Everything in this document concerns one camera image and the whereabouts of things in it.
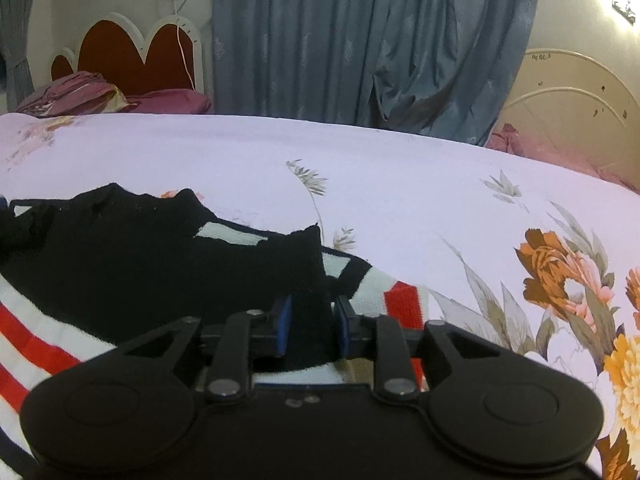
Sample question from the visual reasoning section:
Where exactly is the striped knit sweater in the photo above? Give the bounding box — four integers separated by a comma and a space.
0, 182, 433, 480

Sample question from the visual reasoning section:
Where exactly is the pink floral bed sheet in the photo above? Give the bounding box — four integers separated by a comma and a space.
1, 114, 639, 479

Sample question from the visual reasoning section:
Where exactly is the red heart headboard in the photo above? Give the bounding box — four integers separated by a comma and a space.
50, 12, 205, 96

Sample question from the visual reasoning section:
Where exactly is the blue curtain centre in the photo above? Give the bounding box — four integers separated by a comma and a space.
213, 0, 538, 145

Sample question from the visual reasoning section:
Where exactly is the blue curtain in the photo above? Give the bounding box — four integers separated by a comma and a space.
213, 0, 538, 145
1, 0, 34, 112

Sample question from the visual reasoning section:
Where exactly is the cream round headboard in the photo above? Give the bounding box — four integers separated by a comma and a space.
497, 49, 639, 188

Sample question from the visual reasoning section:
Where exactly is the blue curtain left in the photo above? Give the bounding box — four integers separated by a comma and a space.
1, 0, 34, 112

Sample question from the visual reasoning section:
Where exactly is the white charging cable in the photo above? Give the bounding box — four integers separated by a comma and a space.
159, 0, 202, 92

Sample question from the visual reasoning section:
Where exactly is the wall lamp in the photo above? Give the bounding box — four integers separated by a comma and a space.
612, 0, 637, 25

